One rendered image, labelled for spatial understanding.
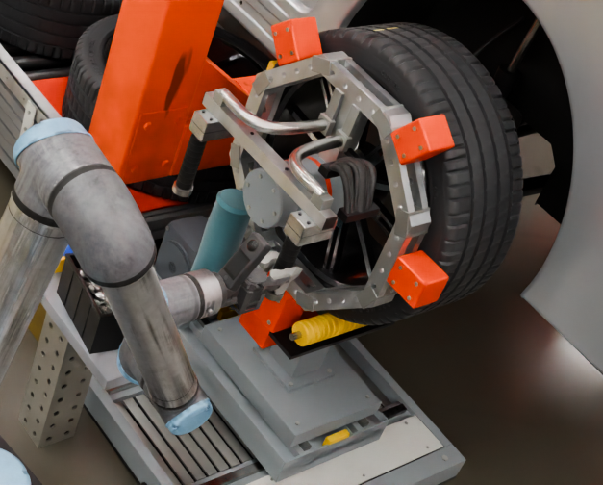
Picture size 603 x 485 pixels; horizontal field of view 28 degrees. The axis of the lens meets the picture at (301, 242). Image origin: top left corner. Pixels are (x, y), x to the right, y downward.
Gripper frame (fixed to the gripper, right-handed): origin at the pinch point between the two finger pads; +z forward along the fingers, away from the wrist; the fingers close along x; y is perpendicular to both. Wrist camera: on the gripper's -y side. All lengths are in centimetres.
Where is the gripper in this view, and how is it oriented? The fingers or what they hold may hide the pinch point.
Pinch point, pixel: (292, 262)
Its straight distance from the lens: 241.3
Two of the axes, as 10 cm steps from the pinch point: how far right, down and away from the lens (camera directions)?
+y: -3.1, 7.5, 5.9
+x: 5.9, 6.4, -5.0
